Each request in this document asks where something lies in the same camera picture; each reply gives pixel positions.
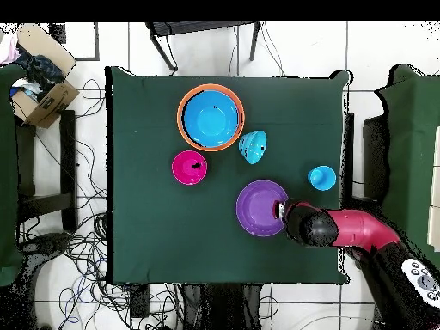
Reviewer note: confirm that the dark green tablecloth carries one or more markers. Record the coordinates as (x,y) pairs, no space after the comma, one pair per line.
(151,227)

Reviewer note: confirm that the beige board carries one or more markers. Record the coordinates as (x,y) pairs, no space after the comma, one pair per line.
(434,206)

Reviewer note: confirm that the purple bowl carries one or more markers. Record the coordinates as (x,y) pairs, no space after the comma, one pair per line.
(258,208)

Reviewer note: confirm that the pink bowl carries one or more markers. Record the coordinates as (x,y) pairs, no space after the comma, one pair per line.
(189,167)

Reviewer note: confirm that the green cloth covered table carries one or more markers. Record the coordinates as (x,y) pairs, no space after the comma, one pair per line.
(7,206)
(412,158)

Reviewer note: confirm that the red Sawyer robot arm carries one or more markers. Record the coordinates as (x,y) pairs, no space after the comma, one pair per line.
(364,230)

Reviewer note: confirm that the blue cup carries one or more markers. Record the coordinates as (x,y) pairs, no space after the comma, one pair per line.
(322,177)

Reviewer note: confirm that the large orange bowl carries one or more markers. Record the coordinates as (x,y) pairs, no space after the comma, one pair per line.
(179,118)

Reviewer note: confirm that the black bench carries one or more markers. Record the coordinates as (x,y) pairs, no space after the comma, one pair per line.
(67,172)

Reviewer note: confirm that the large blue bowl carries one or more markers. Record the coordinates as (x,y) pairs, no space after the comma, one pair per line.
(211,118)

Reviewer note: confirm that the small light blue bowl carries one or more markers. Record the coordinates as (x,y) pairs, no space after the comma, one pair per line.
(253,148)

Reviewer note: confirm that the cardboard box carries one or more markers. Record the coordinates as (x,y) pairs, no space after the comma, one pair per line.
(51,103)

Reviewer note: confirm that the black metal stand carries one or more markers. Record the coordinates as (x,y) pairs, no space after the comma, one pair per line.
(199,27)

